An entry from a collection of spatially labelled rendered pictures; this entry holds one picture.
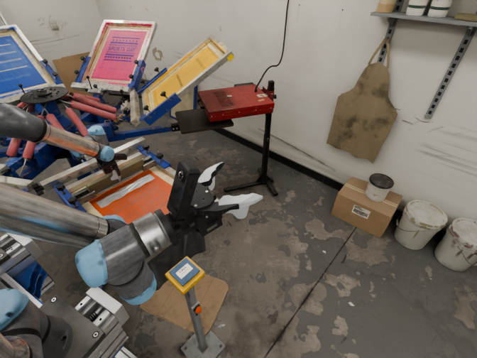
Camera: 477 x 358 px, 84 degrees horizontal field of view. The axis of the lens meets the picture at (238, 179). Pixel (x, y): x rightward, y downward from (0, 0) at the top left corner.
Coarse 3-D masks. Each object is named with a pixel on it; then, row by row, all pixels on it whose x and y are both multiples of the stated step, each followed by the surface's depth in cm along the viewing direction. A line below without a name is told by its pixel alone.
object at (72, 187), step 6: (132, 156) 182; (138, 156) 184; (144, 156) 184; (120, 162) 177; (126, 162) 178; (162, 168) 174; (168, 168) 172; (96, 174) 167; (102, 174) 169; (168, 174) 171; (174, 174) 167; (78, 180) 162; (84, 180) 162; (90, 180) 165; (66, 186) 158; (72, 186) 158; (78, 186) 160; (84, 186) 163; (216, 198) 150; (156, 252) 125; (150, 258) 123
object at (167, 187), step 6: (138, 174) 173; (144, 174) 173; (150, 174) 173; (126, 180) 168; (132, 180) 168; (156, 180) 168; (162, 180) 168; (162, 186) 164; (168, 186) 164; (168, 192) 159
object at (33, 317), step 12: (0, 300) 56; (12, 300) 56; (24, 300) 58; (0, 312) 54; (12, 312) 54; (24, 312) 57; (36, 312) 61; (0, 324) 52; (12, 324) 54; (24, 324) 55; (36, 324) 58
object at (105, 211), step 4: (120, 184) 165; (112, 188) 162; (116, 188) 162; (120, 188) 162; (104, 192) 159; (108, 192) 159; (112, 192) 159; (128, 192) 159; (100, 196) 157; (104, 196) 157; (124, 196) 157; (92, 200) 154; (96, 200) 154; (116, 200) 154; (92, 204) 152; (96, 204) 152; (96, 208) 149; (100, 208) 149; (104, 208) 149; (108, 208) 149; (100, 212) 147; (104, 212) 147; (108, 212) 147; (112, 212) 147
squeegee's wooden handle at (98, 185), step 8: (136, 160) 167; (120, 168) 160; (128, 168) 163; (136, 168) 167; (104, 176) 154; (88, 184) 149; (96, 184) 151; (104, 184) 155; (112, 184) 159; (96, 192) 153
